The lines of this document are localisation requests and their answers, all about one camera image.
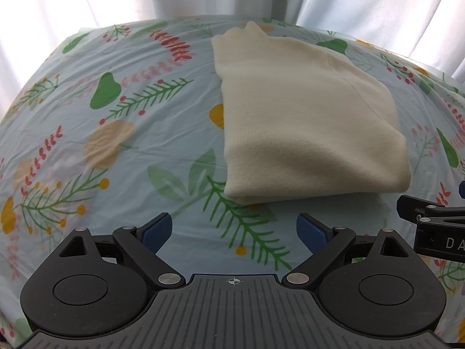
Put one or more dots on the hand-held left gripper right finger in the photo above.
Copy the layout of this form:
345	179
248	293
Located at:
310	231

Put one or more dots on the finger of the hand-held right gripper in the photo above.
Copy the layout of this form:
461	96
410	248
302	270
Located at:
462	189
410	206

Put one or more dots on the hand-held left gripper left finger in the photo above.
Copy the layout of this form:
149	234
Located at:
158	231

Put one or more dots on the cream knit sweater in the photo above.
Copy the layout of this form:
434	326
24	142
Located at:
308	116

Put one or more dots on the floral printed sheet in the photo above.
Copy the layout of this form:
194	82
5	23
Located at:
109	152

